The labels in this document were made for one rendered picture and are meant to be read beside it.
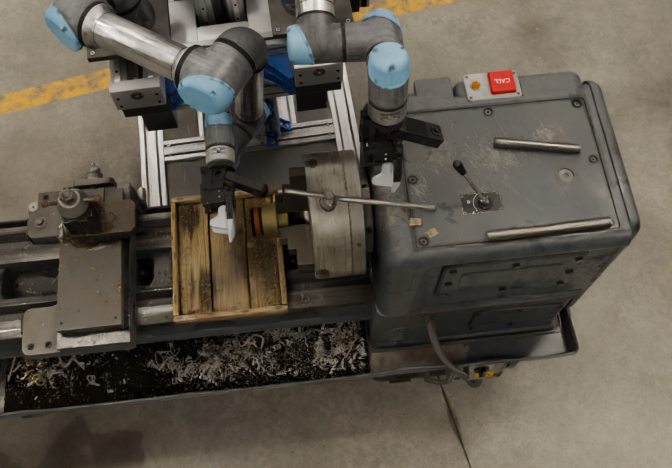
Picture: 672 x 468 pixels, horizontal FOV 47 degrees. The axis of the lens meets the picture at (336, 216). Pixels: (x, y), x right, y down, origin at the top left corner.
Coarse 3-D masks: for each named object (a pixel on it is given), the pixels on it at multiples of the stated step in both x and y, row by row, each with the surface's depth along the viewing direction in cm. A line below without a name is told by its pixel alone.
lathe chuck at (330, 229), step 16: (304, 160) 187; (320, 160) 185; (336, 160) 185; (320, 176) 181; (336, 176) 181; (320, 192) 179; (336, 192) 179; (320, 208) 178; (336, 208) 178; (320, 224) 178; (336, 224) 179; (320, 240) 179; (336, 240) 180; (320, 256) 181; (336, 256) 182; (336, 272) 187
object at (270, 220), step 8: (256, 208) 191; (264, 208) 191; (272, 208) 190; (256, 216) 190; (264, 216) 189; (272, 216) 189; (280, 216) 190; (288, 216) 196; (256, 224) 190; (264, 224) 189; (272, 224) 189; (280, 224) 191; (288, 224) 191; (256, 232) 190; (264, 232) 190; (272, 232) 190
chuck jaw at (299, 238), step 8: (280, 232) 190; (288, 232) 190; (296, 232) 190; (304, 232) 190; (280, 240) 190; (288, 240) 189; (296, 240) 189; (304, 240) 189; (288, 248) 188; (296, 248) 188; (304, 248) 188; (312, 248) 188; (304, 256) 187; (312, 256) 187; (304, 264) 186; (312, 264) 187; (320, 272) 188
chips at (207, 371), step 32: (128, 352) 234; (160, 352) 234; (192, 352) 234; (224, 352) 229; (256, 352) 230; (288, 352) 229; (320, 352) 228; (352, 352) 232; (32, 384) 229; (64, 384) 231; (96, 384) 225; (128, 384) 230; (160, 384) 230; (192, 384) 230; (224, 384) 229; (256, 384) 229
